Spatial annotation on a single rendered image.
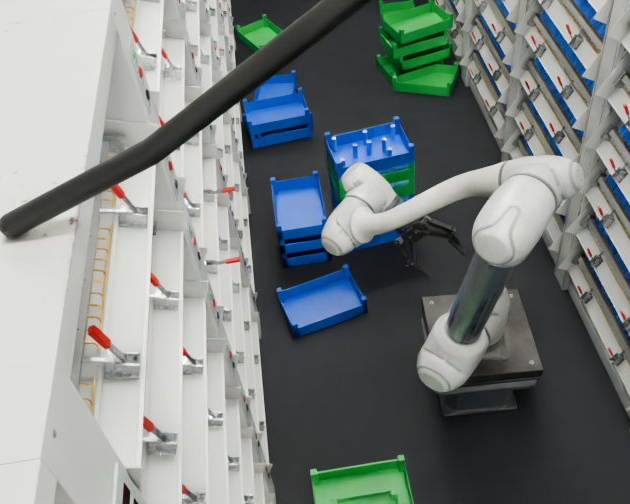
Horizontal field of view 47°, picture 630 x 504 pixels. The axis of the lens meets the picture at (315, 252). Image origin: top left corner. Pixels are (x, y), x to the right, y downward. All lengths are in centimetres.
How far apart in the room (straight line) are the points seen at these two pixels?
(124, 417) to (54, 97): 39
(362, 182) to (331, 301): 86
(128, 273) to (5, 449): 47
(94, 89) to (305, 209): 211
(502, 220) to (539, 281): 135
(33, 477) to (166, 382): 58
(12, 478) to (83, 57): 59
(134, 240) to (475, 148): 260
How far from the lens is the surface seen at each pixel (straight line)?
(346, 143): 290
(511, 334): 245
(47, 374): 64
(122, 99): 120
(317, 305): 284
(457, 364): 208
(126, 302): 100
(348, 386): 262
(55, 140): 88
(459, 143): 354
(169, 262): 131
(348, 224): 199
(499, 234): 160
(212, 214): 196
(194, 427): 133
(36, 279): 72
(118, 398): 91
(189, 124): 65
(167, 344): 119
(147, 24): 159
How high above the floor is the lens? 220
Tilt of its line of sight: 46 degrees down
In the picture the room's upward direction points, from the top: 8 degrees counter-clockwise
